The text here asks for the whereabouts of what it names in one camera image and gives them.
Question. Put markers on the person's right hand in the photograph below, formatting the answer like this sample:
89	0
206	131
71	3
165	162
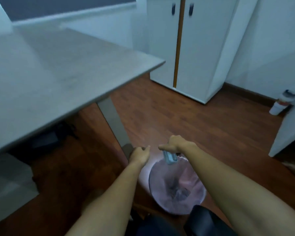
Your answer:
176	143

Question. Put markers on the person's left hand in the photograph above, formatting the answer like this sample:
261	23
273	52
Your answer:
138	156

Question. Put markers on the person's left fingers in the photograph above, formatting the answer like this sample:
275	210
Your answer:
145	148

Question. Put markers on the light blue small box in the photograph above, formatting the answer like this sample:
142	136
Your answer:
169	158

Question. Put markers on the person's right forearm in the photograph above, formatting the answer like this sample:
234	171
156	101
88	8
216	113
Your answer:
238	191

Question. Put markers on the person's left forearm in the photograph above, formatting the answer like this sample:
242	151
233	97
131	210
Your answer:
108	201

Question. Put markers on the grey table leg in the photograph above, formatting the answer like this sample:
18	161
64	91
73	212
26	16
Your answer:
114	124

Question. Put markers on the waste bin with pink liner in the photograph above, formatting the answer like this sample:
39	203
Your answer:
177	186

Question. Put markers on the crumpled waste in bin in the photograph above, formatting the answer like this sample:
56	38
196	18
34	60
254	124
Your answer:
178	190

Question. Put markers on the person's dark trousers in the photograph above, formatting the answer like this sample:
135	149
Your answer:
172	223

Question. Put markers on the white two-door cabinet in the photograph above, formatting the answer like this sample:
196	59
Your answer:
199	44

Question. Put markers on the grey box under table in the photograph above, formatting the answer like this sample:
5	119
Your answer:
11	179

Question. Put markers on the white bottle with dark cap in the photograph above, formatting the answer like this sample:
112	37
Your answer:
280	103

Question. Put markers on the white door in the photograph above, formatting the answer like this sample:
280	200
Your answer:
288	125

